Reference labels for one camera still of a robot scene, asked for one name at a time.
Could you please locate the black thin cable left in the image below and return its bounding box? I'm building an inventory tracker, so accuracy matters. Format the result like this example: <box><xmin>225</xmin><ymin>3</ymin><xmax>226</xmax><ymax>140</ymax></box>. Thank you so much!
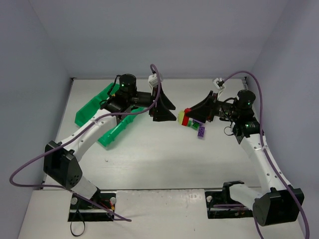
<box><xmin>70</xmin><ymin>199</ymin><xmax>87</xmax><ymax>237</ymax></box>

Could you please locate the purple rectangular lego brick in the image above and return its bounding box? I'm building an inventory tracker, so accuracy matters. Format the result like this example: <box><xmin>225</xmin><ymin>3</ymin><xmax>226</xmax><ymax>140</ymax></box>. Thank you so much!
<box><xmin>197</xmin><ymin>126</ymin><xmax>205</xmax><ymax>139</ymax></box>

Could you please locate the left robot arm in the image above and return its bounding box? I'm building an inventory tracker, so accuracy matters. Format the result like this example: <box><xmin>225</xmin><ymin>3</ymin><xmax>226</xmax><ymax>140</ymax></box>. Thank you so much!
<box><xmin>44</xmin><ymin>72</ymin><xmax>176</xmax><ymax>200</ymax></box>

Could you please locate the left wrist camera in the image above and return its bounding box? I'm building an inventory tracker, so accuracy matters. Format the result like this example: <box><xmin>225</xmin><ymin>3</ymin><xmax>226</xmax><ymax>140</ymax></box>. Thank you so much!
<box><xmin>148</xmin><ymin>73</ymin><xmax>159</xmax><ymax>89</ymax></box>

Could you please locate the green compartment tray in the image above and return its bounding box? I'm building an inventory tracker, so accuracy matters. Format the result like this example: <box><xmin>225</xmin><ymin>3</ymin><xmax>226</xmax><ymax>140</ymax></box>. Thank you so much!
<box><xmin>75</xmin><ymin>83</ymin><xmax>137</xmax><ymax>147</ymax></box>

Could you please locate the lime half round lego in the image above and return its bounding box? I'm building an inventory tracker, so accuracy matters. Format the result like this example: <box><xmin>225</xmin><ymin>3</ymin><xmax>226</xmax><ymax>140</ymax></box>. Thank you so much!
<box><xmin>177</xmin><ymin>111</ymin><xmax>184</xmax><ymax>124</ymax></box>

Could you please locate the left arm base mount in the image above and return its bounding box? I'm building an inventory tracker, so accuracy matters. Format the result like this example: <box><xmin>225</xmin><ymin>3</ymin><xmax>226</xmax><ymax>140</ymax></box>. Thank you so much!
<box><xmin>68</xmin><ymin>191</ymin><xmax>116</xmax><ymax>222</ymax></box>

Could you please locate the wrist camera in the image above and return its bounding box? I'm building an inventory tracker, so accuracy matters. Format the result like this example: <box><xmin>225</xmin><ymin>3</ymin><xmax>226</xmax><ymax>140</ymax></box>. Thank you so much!
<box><xmin>213</xmin><ymin>78</ymin><xmax>225</xmax><ymax>99</ymax></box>
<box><xmin>148</xmin><ymin>73</ymin><xmax>159</xmax><ymax>89</ymax></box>

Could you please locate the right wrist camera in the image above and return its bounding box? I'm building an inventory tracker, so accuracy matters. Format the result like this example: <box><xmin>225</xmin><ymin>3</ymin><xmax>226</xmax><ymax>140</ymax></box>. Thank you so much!
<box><xmin>213</xmin><ymin>78</ymin><xmax>225</xmax><ymax>99</ymax></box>

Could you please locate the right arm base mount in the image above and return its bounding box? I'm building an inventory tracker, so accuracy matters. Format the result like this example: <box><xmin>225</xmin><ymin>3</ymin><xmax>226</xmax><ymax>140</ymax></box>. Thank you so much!
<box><xmin>205</xmin><ymin>190</ymin><xmax>253</xmax><ymax>219</ymax></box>

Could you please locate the green square lego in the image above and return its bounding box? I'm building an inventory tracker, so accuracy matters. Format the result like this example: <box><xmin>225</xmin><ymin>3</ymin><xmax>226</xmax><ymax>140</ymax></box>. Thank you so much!
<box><xmin>191</xmin><ymin>120</ymin><xmax>202</xmax><ymax>130</ymax></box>

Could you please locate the red lego brick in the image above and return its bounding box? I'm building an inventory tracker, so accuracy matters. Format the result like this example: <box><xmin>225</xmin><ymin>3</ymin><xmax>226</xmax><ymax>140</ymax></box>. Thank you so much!
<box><xmin>181</xmin><ymin>108</ymin><xmax>191</xmax><ymax>126</ymax></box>

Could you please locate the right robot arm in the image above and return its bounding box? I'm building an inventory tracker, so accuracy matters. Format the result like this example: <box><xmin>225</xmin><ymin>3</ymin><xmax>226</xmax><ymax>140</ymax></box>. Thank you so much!
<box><xmin>186</xmin><ymin>90</ymin><xmax>305</xmax><ymax>226</ymax></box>

